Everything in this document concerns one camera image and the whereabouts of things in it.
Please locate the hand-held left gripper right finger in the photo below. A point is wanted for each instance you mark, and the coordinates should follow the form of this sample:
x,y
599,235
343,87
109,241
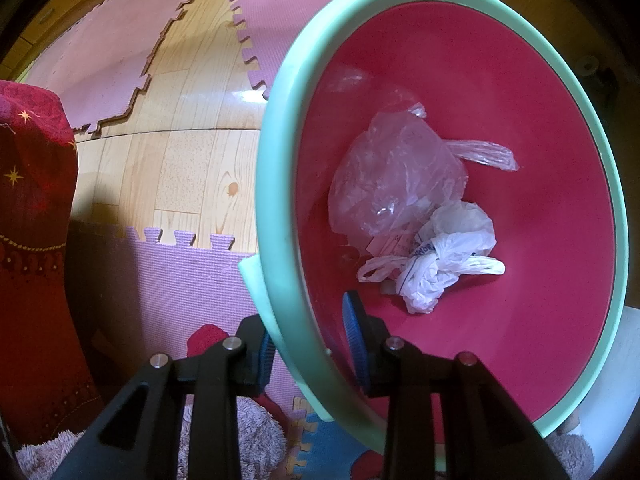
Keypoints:
x,y
356,340

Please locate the red embroidered cloth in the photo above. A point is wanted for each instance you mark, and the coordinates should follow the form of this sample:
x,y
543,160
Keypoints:
x,y
35,260

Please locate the wooden desk with drawers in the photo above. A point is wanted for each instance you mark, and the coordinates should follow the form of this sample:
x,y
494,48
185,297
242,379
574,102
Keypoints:
x,y
50,10

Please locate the orange foam mat strip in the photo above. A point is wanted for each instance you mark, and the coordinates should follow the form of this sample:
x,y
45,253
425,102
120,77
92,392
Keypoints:
x,y
302,430

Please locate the lilac foam mat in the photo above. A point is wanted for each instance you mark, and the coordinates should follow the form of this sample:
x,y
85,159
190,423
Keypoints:
x,y
190,290

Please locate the white plastic bag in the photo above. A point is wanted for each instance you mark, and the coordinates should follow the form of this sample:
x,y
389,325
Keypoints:
x,y
450,240

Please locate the small pink foam mat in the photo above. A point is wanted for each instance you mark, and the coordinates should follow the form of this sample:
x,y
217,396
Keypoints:
x,y
290,20

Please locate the large pink foam mat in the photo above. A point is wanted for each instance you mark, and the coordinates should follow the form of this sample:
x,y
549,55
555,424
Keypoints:
x,y
100,50

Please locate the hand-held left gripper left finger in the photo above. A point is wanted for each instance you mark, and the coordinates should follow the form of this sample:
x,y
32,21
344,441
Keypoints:
x,y
262,360

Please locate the pink fluffy cloth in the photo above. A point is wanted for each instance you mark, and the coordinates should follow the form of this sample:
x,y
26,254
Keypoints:
x,y
570,455
250,435

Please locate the red bin with green rim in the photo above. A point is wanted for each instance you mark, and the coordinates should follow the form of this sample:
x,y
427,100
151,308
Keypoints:
x,y
525,110

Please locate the clear plastic bag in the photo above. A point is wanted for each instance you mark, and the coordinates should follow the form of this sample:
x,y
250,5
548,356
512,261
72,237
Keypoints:
x,y
395,175

